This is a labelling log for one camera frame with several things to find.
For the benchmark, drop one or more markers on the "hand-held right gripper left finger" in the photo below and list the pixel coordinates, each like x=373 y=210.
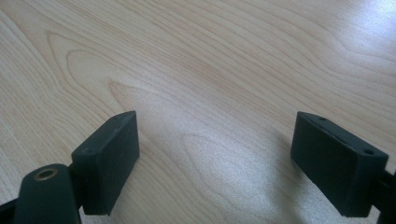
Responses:
x=106 y=165

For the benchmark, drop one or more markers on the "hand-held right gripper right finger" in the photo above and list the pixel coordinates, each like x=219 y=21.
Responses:
x=336 y=168

